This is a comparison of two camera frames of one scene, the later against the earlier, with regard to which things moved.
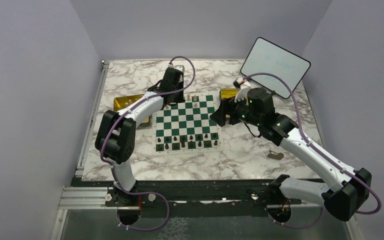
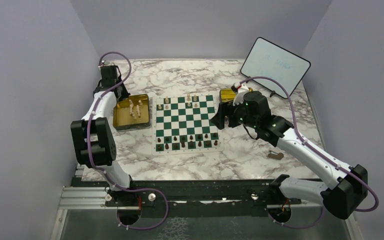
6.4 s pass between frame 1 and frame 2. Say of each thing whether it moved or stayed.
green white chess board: stayed
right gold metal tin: stayed
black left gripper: moved
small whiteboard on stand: stayed
